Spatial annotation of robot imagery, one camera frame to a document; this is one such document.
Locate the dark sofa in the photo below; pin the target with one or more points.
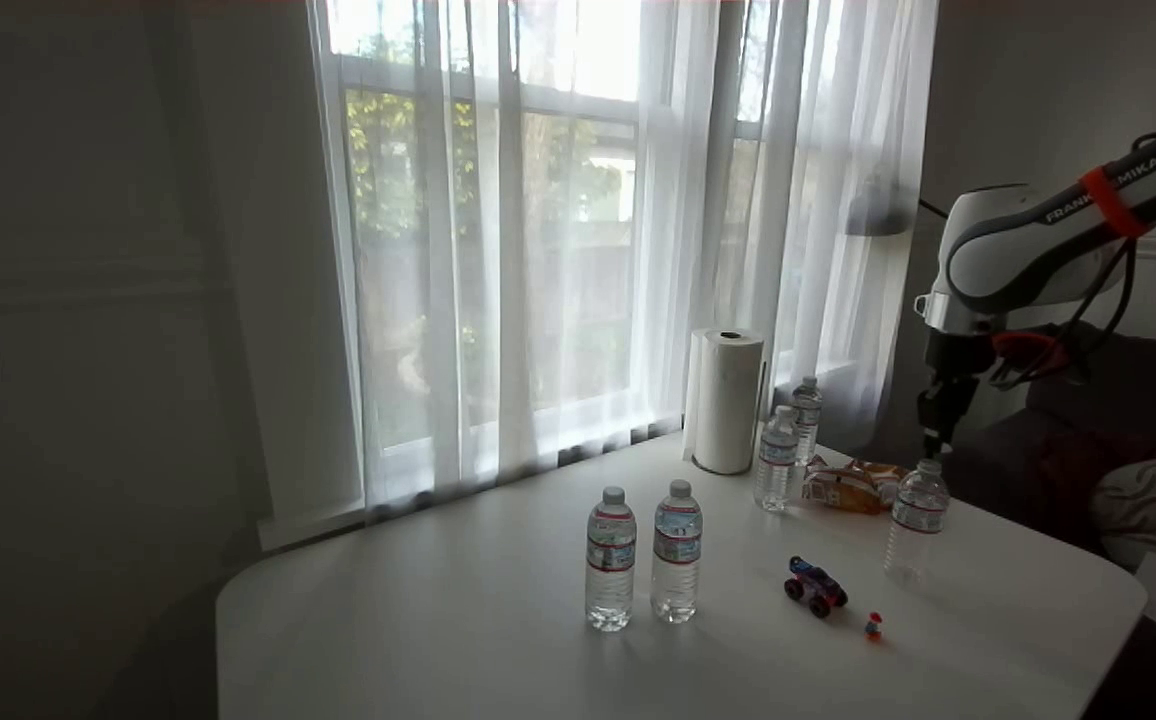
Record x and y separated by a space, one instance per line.
1139 400

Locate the clear plastic bag with items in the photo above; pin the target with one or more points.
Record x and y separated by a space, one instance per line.
850 486

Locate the small red white toy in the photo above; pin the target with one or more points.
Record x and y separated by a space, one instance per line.
872 622

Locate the white sheer curtain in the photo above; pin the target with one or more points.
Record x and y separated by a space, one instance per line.
470 266

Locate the capped clear water bottle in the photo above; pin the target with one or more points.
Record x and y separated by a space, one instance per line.
778 467
806 414
610 563
676 552

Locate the white paper towel roll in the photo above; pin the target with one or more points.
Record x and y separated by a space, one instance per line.
726 400

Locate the open clear water bottle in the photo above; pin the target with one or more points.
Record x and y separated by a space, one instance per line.
919 522

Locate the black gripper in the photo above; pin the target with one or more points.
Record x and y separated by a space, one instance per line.
955 360

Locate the blue red toy car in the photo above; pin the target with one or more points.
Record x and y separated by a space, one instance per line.
816 586

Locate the wrist camera with red mount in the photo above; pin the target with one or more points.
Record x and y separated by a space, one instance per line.
1028 348

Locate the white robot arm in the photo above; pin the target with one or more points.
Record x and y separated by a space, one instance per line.
971 212

